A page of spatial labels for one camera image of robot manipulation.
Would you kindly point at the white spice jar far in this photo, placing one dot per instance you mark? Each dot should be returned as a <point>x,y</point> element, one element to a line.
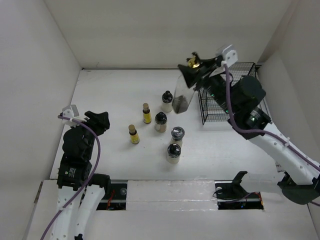
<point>167,99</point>

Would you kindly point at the glass bottle dark contents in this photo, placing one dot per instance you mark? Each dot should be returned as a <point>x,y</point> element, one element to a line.
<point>183,95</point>

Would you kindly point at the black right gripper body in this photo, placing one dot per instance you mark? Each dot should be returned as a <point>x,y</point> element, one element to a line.
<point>216,87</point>

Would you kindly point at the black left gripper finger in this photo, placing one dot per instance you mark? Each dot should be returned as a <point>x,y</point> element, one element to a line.
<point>101,118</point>
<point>101,128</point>

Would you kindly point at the metal base rail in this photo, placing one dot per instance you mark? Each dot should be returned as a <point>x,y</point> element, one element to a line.
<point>178,195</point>

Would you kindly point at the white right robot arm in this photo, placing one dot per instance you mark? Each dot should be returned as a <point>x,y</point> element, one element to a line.
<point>300,180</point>

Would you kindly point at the white spice jar near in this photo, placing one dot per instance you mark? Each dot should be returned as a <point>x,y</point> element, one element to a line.
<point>173,153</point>

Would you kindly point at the yellow label bottle near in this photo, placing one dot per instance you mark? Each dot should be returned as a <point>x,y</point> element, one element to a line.
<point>134,137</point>

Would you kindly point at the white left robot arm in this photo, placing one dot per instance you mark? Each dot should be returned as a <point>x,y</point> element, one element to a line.
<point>80,188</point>

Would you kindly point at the spice jar foil lid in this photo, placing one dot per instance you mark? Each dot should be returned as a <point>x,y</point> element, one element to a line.
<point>177,134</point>

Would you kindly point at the black wire basket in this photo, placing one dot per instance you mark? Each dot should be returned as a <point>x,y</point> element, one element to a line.
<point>246,97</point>

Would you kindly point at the brown spice jar black lid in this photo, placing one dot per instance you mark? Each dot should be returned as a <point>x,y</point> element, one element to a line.
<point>160,122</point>

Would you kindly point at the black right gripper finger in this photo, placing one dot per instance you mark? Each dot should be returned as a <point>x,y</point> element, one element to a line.
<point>193,77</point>
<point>211,63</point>

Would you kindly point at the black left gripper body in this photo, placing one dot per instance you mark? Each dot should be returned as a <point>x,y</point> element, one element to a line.
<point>91,136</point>

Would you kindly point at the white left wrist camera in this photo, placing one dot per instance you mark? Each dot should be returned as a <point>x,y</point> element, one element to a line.
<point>71,111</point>

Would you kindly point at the white spice jar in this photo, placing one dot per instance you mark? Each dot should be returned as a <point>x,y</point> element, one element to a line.
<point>167,99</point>
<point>173,153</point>

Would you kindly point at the yellow label bottle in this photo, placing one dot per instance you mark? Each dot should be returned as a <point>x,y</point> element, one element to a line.
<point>147,119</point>
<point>134,137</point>

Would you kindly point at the yellow label bottle far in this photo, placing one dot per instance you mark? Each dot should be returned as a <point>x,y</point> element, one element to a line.
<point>147,119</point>

